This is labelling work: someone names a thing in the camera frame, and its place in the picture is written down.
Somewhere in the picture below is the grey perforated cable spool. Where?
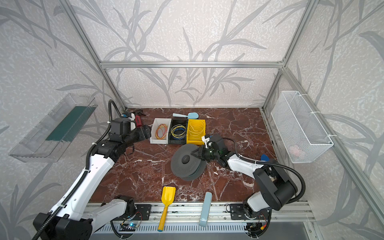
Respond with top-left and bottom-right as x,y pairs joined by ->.
171,144 -> 207,181

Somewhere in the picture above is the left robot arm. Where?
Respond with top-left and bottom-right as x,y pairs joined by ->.
33,100 -> 151,240

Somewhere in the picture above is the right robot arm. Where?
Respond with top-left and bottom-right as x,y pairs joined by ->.
191,134 -> 306,218

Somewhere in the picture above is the red black hand tool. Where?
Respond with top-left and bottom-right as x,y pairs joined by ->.
132,109 -> 146,128

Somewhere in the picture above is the yellow storage bin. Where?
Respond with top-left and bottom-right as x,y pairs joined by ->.
187,119 -> 206,146

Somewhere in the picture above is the white storage bin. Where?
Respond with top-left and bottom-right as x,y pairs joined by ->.
150,118 -> 171,145

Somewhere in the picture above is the black storage bin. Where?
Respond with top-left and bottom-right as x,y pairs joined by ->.
168,119 -> 188,145

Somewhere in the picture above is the yellow plastic scoop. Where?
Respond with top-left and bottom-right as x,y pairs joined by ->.
158,186 -> 176,232

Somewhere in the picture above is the light blue grey bar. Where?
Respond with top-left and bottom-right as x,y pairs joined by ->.
199,192 -> 213,228

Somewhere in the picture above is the pink object in basket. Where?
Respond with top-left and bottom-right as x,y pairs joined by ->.
289,145 -> 306,158

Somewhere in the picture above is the green circuit board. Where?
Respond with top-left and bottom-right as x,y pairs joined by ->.
119,223 -> 140,232

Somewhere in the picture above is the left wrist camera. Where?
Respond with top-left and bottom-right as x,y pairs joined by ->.
122,112 -> 136,131

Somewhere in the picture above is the yellow and blue cable coil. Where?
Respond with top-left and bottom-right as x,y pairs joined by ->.
170,124 -> 187,141

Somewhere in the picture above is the orange and red cable coil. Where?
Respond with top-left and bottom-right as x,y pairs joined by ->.
155,123 -> 168,141

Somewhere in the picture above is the blue shovel wooden handle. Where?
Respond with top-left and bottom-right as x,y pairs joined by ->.
260,154 -> 270,162

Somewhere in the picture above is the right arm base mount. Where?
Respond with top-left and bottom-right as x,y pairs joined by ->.
226,204 -> 272,221

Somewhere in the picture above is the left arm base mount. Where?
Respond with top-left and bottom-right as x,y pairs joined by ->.
114,204 -> 152,221

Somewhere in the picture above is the white wire mesh basket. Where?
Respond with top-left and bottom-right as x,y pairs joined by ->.
271,91 -> 334,164

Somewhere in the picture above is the clear plastic wall tray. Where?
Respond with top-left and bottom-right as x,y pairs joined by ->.
9,94 -> 98,163

